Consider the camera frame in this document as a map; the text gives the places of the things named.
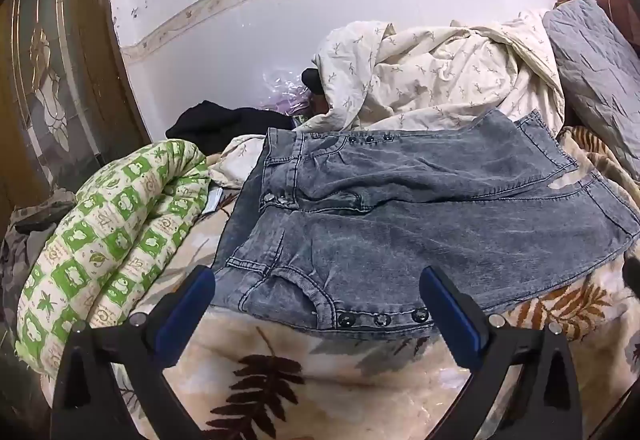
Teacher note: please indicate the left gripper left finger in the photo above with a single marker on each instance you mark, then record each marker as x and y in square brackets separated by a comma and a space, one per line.
[87, 402]

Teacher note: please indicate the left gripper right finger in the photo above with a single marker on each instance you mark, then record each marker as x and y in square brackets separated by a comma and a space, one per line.
[544, 403]

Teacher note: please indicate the grey denim pants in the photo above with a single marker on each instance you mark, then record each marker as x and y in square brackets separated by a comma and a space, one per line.
[331, 231]

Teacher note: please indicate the green white rolled quilt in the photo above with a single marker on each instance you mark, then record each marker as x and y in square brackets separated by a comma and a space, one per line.
[129, 219]

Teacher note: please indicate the leaf pattern bed blanket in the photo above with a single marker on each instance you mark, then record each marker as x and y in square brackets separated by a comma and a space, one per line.
[399, 388]

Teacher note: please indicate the grey quilted pillow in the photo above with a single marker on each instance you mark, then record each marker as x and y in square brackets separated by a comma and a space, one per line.
[599, 72]

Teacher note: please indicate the cream patterned duvet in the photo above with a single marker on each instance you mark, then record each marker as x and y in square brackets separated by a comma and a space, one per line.
[434, 78]

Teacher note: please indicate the wooden glass door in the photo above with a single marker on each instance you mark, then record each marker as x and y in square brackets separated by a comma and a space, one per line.
[67, 108]

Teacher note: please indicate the black garment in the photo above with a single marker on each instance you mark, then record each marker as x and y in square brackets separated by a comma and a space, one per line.
[212, 127]

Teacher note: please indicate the purple plastic bag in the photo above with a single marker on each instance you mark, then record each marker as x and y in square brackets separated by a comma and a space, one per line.
[285, 93]

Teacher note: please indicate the brown headboard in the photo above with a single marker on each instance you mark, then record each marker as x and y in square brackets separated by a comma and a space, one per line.
[623, 16]

